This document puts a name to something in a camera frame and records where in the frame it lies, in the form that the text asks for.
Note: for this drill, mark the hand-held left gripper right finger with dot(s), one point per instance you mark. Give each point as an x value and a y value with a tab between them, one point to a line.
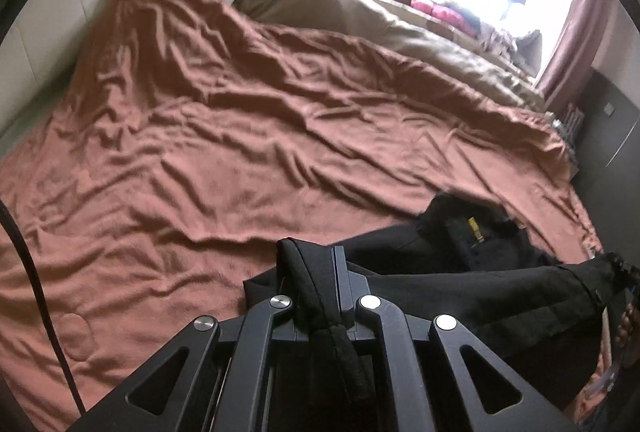
342	282

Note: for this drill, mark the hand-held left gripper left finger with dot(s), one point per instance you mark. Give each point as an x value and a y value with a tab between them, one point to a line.
260	327

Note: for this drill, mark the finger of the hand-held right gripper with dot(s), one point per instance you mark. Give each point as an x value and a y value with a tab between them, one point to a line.
622	269

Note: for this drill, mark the black shirt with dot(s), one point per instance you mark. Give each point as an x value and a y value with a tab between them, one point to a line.
500	292

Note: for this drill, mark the pile of clothes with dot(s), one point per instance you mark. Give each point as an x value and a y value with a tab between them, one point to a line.
500	39

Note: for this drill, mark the person's right hand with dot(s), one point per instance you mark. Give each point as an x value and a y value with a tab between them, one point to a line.
631	324

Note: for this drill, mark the brown blanket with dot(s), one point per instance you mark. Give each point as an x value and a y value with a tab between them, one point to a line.
250	137

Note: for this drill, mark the pink curtain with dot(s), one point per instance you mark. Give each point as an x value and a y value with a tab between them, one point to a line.
575	37

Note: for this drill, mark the beige duvet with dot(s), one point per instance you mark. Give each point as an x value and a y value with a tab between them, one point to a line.
350	12

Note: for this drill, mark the pink plush cushion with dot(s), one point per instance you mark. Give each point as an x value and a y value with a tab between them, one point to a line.
445	10

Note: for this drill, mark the wall switch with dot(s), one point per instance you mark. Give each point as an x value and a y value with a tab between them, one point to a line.
609	109

